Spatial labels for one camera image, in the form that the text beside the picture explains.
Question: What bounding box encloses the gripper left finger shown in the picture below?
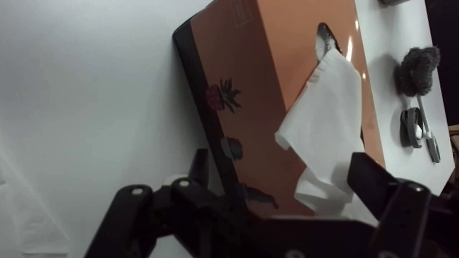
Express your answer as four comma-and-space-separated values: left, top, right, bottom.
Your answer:
84, 148, 251, 258

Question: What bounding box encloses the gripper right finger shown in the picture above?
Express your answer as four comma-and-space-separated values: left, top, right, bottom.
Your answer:
347, 152, 459, 258

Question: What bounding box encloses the white tissue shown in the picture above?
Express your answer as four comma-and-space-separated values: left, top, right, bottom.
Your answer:
274, 47, 379, 227

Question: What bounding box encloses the orange tissue box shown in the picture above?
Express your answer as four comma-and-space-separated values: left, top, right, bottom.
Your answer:
172, 0, 386, 218

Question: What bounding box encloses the grey tape roll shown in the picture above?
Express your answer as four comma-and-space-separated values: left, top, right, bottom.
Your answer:
399, 107, 424, 148

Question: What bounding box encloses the grey fluffy duster brush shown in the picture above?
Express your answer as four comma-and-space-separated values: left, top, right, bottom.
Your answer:
394, 46, 441, 164

